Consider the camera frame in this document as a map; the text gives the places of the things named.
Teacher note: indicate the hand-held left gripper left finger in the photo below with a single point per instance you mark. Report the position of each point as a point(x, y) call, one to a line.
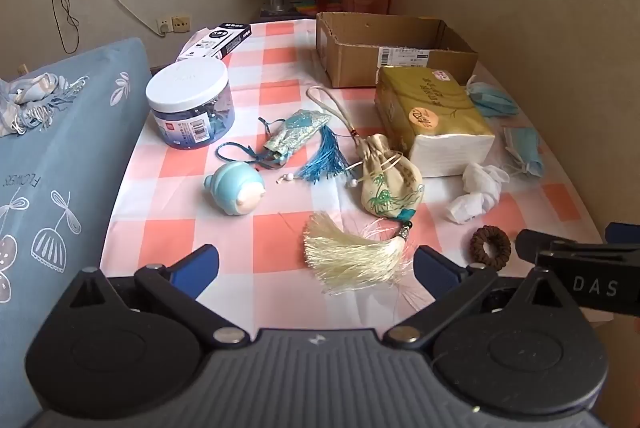
point(195, 269)

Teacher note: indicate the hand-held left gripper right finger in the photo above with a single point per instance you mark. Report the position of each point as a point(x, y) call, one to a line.
point(436, 270)

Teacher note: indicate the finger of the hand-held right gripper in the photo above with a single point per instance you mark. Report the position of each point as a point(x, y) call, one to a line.
point(527, 243)

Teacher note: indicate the brown hair scrunchie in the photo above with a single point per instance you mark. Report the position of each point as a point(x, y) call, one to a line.
point(481, 253)

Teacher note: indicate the white cloth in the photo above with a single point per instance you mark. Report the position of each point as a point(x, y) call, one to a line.
point(477, 193)

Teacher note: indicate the light blue doll toy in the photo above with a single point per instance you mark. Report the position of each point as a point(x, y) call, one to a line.
point(232, 188)

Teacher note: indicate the beige embroidered sachet with tassel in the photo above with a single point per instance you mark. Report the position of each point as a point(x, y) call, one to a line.
point(390, 188)

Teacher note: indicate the blue face mask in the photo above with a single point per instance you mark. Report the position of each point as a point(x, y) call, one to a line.
point(492, 101)
point(525, 148)

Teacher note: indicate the blue brocade sachet with tassel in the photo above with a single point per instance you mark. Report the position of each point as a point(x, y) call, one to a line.
point(295, 131)

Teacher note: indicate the brown cardboard box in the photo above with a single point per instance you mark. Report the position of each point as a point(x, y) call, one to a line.
point(350, 58)

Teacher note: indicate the pink checkered tablecloth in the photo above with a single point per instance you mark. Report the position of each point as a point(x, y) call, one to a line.
point(277, 248)

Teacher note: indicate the gold tissue pack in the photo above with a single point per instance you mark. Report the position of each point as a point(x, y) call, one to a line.
point(430, 108)

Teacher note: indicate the clear jar with white lid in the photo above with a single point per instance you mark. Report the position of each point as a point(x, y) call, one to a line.
point(187, 88)

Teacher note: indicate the black and white carton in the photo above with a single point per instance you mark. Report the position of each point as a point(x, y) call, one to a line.
point(215, 41)

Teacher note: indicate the blue white fringed scarf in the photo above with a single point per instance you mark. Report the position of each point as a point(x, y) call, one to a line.
point(30, 101)

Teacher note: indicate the rainbow pop toy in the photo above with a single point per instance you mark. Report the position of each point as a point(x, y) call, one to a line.
point(305, 3)

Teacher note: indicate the beige wall socket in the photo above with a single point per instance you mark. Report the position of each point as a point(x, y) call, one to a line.
point(181, 23)

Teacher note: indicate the white wall socket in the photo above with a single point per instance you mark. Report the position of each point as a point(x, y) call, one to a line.
point(163, 25)

